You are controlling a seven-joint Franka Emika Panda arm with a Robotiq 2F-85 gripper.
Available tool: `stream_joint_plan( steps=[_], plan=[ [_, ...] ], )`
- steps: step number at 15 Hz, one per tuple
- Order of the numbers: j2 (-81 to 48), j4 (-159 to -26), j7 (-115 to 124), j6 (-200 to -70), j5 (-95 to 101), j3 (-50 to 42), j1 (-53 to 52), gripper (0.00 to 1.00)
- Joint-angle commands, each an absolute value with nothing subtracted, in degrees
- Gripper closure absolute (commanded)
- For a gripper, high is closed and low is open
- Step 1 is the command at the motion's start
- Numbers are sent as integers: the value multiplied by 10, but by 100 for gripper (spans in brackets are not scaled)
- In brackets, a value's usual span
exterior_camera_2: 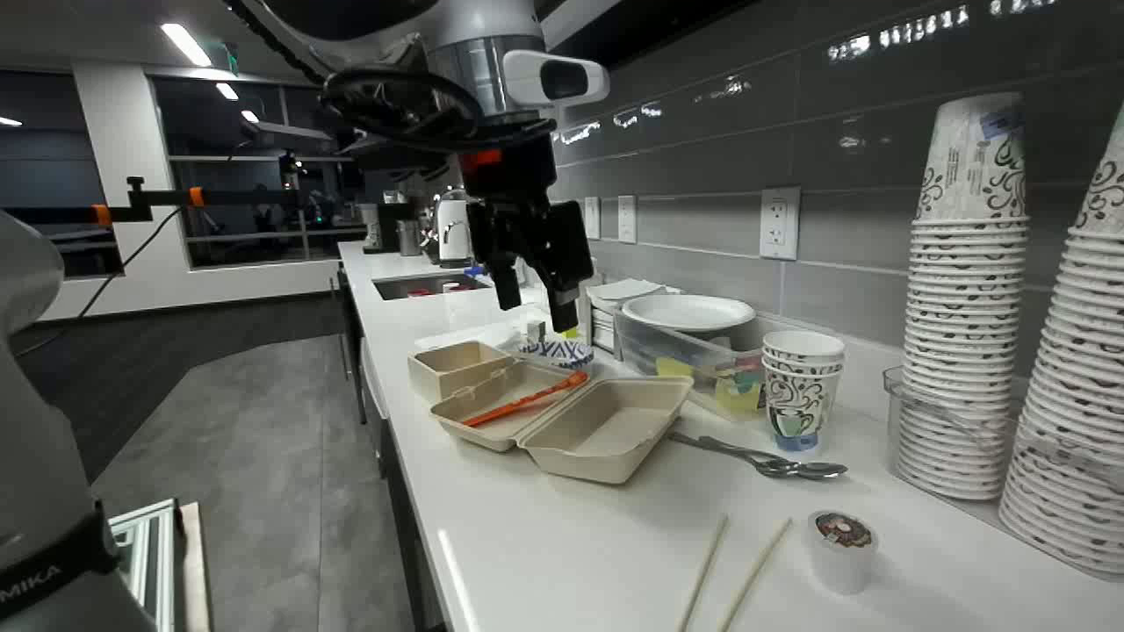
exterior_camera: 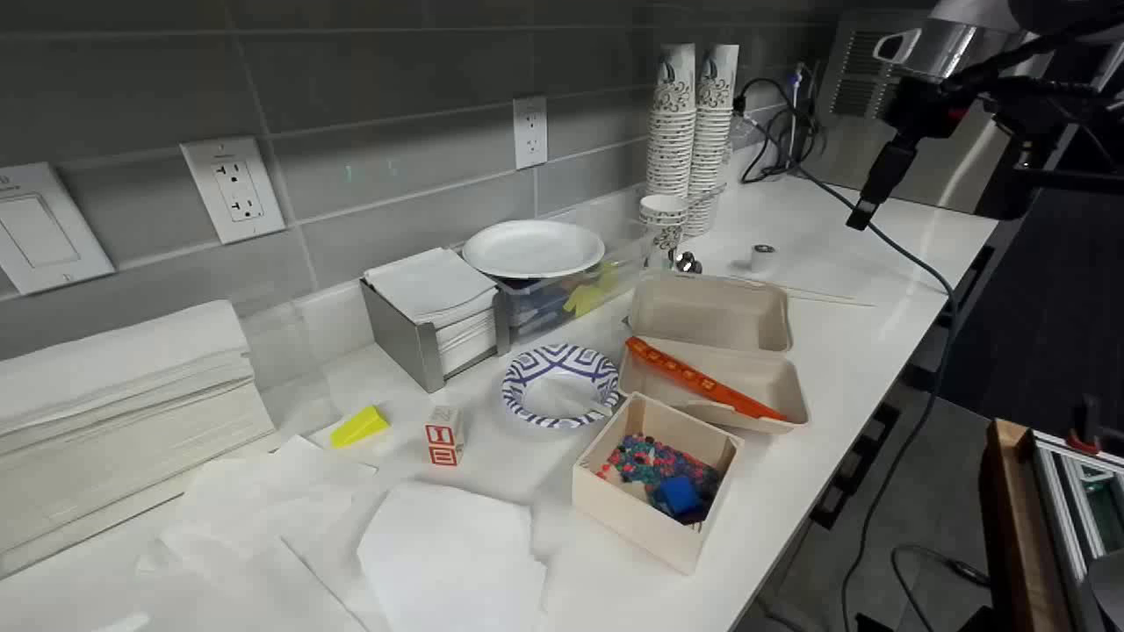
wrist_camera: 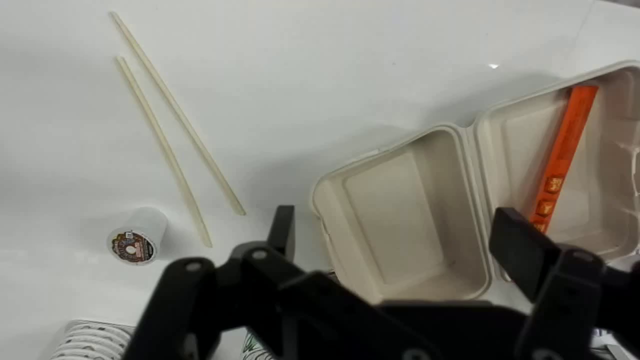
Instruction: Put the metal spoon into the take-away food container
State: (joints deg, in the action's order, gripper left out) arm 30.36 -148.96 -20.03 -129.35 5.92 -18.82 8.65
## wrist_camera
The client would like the orange plastic utensil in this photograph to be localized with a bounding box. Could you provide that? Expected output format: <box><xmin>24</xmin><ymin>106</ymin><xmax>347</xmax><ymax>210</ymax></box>
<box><xmin>526</xmin><ymin>81</ymin><xmax>603</xmax><ymax>236</ymax></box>

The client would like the white coffee pod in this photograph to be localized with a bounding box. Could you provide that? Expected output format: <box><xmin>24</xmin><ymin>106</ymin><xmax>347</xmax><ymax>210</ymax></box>
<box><xmin>109</xmin><ymin>206</ymin><xmax>169</xmax><ymax>267</ymax></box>

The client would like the pale wooden chopstick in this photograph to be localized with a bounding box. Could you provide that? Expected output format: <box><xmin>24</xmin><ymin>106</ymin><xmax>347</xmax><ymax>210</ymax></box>
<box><xmin>109</xmin><ymin>11</ymin><xmax>248</xmax><ymax>218</ymax></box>
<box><xmin>114</xmin><ymin>54</ymin><xmax>215</xmax><ymax>248</ymax></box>

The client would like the tall patterned paper cup stack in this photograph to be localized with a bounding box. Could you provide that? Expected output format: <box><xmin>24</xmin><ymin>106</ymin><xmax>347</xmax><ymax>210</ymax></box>
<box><xmin>49</xmin><ymin>319</ymin><xmax>138</xmax><ymax>360</ymax></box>

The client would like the open beige take-away container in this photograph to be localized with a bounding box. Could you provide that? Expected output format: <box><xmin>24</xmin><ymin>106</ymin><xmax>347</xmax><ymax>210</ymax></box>
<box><xmin>309</xmin><ymin>60</ymin><xmax>640</xmax><ymax>306</ymax></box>

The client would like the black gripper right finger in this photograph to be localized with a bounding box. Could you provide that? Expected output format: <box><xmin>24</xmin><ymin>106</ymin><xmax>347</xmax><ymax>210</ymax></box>
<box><xmin>489</xmin><ymin>206</ymin><xmax>640</xmax><ymax>360</ymax></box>

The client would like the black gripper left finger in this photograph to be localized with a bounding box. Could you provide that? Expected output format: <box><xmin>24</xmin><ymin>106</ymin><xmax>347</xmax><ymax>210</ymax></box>
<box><xmin>123</xmin><ymin>205</ymin><xmax>402</xmax><ymax>360</ymax></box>

